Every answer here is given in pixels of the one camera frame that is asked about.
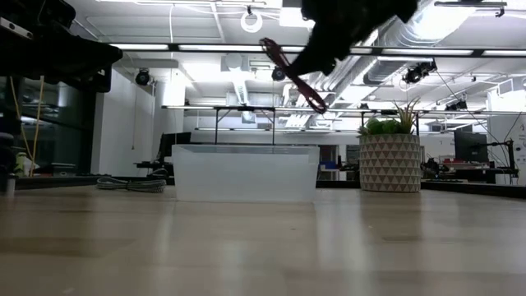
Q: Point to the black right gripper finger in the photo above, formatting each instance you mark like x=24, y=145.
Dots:
x=318, y=57
x=342, y=55

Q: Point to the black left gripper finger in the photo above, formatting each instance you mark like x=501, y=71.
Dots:
x=94, y=80
x=98, y=53

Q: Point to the translucent plastic bin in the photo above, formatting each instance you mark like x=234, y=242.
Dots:
x=246, y=172

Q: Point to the green leafy plant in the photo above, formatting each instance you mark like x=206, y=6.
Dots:
x=380, y=126

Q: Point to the spiky grass plant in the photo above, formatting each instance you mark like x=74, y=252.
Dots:
x=407, y=117

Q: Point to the black computer monitor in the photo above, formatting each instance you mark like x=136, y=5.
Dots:
x=174, y=144
x=470, y=146

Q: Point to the pale crumpled bag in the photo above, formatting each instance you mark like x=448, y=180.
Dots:
x=22, y=163

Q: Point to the triangle-patterned plant pot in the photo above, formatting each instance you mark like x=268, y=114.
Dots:
x=390, y=164

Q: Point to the small white cylinder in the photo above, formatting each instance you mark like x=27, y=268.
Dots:
x=10, y=185

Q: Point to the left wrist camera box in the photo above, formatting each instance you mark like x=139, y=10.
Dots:
x=16, y=28

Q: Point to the silver ventilation duct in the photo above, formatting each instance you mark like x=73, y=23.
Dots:
x=390, y=49

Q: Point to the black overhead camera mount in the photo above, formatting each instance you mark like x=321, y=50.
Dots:
x=419, y=72

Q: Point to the black folding table frame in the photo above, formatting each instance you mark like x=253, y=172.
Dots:
x=216, y=123

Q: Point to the black overhead frame beam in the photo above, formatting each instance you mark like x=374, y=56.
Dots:
x=476, y=52

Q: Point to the black table edge frame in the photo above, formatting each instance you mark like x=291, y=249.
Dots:
x=472, y=189

